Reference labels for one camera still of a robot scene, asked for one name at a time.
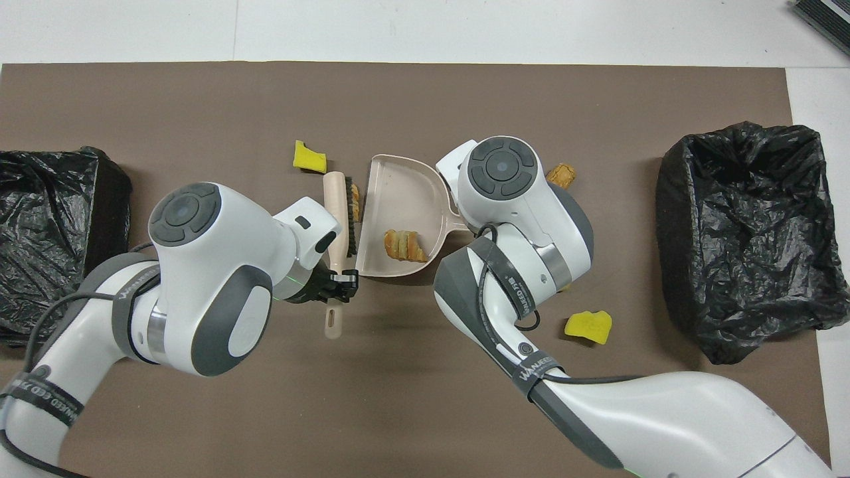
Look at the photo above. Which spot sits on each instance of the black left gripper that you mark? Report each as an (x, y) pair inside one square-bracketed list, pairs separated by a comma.
[(312, 289)]

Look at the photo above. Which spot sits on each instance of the striped orange bread slice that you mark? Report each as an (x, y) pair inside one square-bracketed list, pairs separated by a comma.
[(405, 245)]

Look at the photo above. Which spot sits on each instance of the beige hand brush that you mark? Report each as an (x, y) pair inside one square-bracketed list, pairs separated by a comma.
[(335, 206)]

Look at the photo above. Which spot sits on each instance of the pale torn bread piece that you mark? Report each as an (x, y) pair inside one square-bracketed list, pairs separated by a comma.
[(356, 202)]

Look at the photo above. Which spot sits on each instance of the beige plastic dustpan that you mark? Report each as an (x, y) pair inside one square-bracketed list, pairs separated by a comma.
[(402, 199)]

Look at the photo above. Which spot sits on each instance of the small yellow sponge chunk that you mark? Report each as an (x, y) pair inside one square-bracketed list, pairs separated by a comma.
[(309, 159)]

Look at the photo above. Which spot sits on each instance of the brown bread roll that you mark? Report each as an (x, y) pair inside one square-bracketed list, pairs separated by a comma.
[(563, 176)]

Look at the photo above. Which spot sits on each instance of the yellow sponge with green back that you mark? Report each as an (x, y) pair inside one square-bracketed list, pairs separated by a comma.
[(589, 326)]

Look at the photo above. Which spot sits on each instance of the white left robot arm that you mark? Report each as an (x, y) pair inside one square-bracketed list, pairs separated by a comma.
[(219, 279)]

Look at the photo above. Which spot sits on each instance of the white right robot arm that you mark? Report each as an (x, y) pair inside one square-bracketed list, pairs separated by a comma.
[(664, 418)]

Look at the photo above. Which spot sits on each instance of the black bag lined bin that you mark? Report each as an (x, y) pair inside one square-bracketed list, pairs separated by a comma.
[(730, 232), (40, 232)]

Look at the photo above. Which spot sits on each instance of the brown paper table mat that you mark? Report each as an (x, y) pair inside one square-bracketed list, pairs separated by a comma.
[(199, 99)]

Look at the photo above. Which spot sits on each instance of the dark ribbed object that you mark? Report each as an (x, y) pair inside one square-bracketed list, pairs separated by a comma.
[(830, 16)]

